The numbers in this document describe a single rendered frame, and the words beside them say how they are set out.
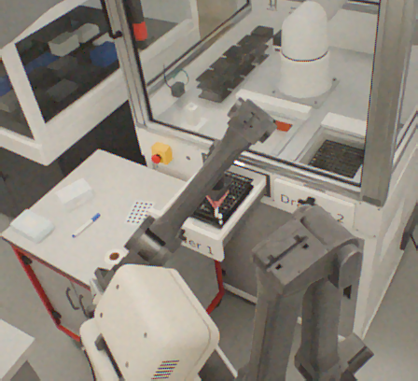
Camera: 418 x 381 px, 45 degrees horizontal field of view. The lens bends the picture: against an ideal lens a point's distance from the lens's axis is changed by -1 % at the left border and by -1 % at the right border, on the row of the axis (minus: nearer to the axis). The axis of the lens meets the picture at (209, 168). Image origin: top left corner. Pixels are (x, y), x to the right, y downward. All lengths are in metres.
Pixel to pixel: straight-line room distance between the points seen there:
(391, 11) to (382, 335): 1.60
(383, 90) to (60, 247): 1.25
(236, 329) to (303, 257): 1.86
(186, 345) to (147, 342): 0.07
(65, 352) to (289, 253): 2.04
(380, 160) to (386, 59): 0.33
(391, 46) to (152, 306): 0.86
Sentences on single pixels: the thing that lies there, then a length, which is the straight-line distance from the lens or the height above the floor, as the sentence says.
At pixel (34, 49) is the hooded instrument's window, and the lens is 2.15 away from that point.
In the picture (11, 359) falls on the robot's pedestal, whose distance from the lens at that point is 1.78.
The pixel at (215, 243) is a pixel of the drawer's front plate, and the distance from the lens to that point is 1.65.
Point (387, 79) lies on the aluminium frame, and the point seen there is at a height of 1.41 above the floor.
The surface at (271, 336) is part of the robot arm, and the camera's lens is 0.78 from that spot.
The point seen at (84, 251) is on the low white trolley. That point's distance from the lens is 1.94.
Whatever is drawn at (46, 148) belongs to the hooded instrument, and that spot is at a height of 0.88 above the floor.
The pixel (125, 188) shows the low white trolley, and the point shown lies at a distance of 2.13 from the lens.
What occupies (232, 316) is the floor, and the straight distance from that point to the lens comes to 2.57.
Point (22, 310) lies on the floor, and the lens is 2.89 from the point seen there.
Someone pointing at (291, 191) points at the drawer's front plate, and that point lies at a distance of 1.80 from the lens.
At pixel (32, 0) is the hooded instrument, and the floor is 1.46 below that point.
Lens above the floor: 2.15
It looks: 41 degrees down
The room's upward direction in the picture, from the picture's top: 8 degrees counter-clockwise
